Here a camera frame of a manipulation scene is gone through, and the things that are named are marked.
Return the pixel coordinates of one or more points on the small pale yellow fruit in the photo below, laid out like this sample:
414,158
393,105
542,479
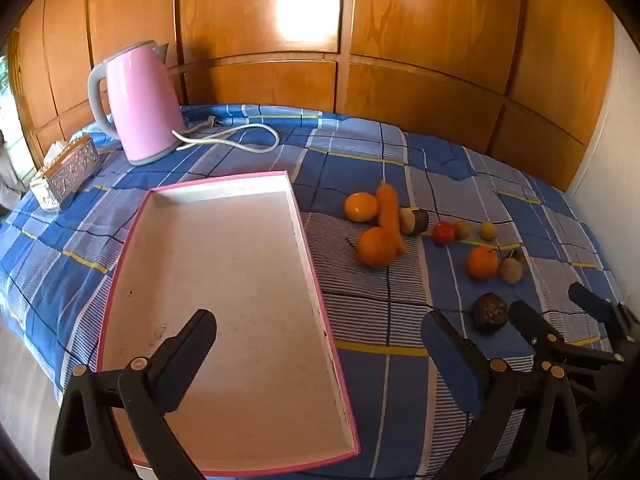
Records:
406,221

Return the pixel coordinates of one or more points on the small orange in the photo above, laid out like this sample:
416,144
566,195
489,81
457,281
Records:
482,262

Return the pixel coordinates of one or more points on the pink-rimmed white tray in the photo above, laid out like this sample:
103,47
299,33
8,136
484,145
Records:
225,285

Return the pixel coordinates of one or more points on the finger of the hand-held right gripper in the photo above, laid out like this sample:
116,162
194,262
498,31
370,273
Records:
595,302
540,327

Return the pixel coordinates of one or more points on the large orange with stem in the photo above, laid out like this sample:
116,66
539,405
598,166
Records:
377,247

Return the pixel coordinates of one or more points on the red tomato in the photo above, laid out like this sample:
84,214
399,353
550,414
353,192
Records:
443,233

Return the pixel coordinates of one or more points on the pale brown fruit with stem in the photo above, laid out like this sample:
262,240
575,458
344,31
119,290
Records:
510,271

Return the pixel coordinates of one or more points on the dark wrinkled passion fruit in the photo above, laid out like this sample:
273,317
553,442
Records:
491,313

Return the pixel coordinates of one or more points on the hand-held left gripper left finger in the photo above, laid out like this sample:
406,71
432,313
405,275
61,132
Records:
195,335

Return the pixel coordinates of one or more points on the white tissue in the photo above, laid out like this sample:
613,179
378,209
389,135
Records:
55,150

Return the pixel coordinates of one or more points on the window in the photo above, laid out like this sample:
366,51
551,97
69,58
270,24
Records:
9,110

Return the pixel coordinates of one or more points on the silver ornate tissue box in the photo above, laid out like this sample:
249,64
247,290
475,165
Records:
70,170

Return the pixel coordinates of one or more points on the carrot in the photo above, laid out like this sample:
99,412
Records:
389,212

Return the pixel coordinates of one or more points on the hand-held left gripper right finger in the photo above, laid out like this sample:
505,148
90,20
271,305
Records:
450,360

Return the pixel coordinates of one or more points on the pink electric kettle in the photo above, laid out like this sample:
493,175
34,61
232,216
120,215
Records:
140,110

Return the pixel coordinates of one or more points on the blue plaid blanket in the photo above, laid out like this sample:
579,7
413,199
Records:
370,310

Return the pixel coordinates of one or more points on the wooden panelled wardrobe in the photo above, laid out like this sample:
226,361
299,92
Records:
425,35

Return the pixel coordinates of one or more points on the yellowish orange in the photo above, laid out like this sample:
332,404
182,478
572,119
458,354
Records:
360,206

